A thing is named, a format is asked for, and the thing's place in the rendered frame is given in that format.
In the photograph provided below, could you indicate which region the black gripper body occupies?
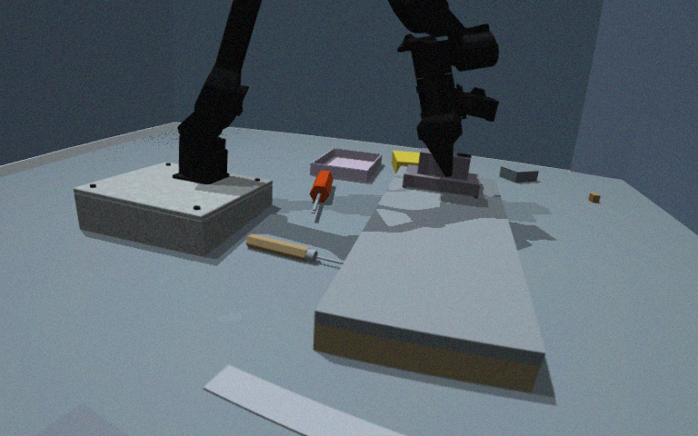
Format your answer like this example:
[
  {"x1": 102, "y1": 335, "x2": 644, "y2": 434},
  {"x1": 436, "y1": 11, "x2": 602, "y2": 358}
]
[{"x1": 416, "y1": 73, "x2": 463, "y2": 140}]

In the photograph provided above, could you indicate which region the grey rectangular panel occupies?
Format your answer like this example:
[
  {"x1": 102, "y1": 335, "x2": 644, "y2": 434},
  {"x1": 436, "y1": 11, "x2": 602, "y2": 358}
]
[{"x1": 314, "y1": 165, "x2": 545, "y2": 392}]

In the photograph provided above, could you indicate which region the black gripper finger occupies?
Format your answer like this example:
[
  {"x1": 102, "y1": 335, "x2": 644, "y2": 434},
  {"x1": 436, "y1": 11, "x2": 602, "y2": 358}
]
[{"x1": 423, "y1": 134, "x2": 461, "y2": 177}]

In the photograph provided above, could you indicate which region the yellow rectangular block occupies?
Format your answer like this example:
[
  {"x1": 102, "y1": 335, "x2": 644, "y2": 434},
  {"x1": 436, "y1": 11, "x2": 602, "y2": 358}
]
[{"x1": 392, "y1": 151, "x2": 420, "y2": 174}]

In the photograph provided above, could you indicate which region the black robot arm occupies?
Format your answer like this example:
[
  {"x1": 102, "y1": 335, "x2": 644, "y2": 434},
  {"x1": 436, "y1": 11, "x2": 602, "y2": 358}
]
[{"x1": 173, "y1": 0, "x2": 499, "y2": 184}]

